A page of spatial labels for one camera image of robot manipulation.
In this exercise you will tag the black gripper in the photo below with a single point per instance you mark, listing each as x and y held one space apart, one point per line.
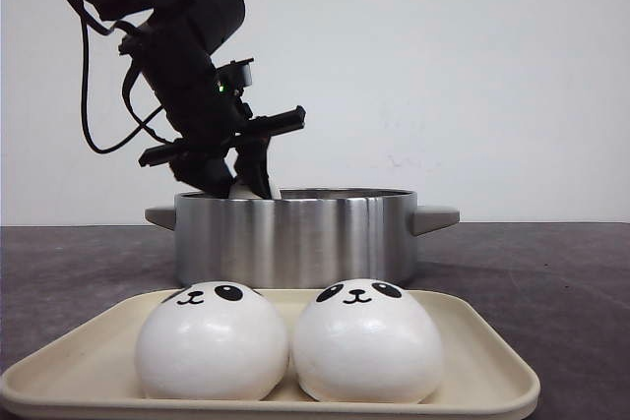
175 61

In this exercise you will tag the panda bun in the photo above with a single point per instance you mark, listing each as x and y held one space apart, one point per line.
218 340
367 340
240 191

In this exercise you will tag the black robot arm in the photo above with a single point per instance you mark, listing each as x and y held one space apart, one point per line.
217 19

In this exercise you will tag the stainless steel steamer pot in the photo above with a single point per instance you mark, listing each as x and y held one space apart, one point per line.
309 238

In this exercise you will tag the cream rectangular tray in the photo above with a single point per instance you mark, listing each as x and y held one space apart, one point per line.
88 373

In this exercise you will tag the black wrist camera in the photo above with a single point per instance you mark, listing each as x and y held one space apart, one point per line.
235 76

